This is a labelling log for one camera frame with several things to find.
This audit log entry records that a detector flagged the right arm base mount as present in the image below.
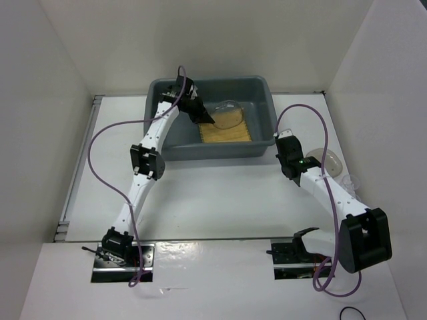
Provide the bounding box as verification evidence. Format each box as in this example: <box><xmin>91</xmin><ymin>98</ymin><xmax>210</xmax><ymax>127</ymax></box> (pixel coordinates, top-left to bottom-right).
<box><xmin>266</xmin><ymin>227</ymin><xmax>326</xmax><ymax>280</ymax></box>

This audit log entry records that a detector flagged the clear plastic cup upper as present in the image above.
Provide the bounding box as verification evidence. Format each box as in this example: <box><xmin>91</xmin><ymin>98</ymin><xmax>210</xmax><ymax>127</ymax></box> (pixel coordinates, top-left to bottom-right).
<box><xmin>340</xmin><ymin>174</ymin><xmax>360</xmax><ymax>194</ymax></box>

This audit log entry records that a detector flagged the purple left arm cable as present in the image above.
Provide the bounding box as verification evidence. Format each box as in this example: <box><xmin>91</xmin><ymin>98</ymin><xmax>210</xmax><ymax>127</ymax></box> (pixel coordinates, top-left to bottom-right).
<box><xmin>88</xmin><ymin>65</ymin><xmax>187</xmax><ymax>288</ymax></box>

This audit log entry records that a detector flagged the grey plastic bin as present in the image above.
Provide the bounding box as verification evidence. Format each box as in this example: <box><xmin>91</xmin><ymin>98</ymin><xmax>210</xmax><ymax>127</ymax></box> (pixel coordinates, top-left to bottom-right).
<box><xmin>161</xmin><ymin>76</ymin><xmax>277</xmax><ymax>161</ymax></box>

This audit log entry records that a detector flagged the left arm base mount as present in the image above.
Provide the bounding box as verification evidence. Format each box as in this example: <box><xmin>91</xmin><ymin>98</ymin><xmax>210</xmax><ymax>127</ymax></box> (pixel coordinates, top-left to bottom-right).
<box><xmin>81</xmin><ymin>243</ymin><xmax>155</xmax><ymax>283</ymax></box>

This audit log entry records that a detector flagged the clear glass plate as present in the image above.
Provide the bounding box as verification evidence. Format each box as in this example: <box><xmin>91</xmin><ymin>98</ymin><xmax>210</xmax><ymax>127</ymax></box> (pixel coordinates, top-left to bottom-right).
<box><xmin>209</xmin><ymin>100</ymin><xmax>244</xmax><ymax>130</ymax></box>
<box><xmin>306</xmin><ymin>148</ymin><xmax>343</xmax><ymax>178</ymax></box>

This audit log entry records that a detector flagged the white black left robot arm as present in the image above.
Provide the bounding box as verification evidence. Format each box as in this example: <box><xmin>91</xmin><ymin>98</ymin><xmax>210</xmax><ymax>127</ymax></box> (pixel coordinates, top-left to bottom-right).
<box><xmin>101</xmin><ymin>75</ymin><xmax>214</xmax><ymax>267</ymax></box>

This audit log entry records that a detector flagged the black cable loop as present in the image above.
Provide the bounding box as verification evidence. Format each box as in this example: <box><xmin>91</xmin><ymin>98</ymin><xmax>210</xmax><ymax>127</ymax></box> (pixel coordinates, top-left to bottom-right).
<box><xmin>340</xmin><ymin>306</ymin><xmax>367</xmax><ymax>320</ymax></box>

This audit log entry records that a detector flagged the yellow woven bamboo mat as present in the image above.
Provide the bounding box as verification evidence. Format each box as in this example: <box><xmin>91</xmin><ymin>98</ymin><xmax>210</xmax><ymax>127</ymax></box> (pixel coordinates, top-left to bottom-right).
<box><xmin>199</xmin><ymin>118</ymin><xmax>252</xmax><ymax>143</ymax></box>

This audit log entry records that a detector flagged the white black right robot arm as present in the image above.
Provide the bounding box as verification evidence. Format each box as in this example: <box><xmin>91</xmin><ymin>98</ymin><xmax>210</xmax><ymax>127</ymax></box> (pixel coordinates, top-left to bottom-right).
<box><xmin>275</xmin><ymin>131</ymin><xmax>392</xmax><ymax>273</ymax></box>

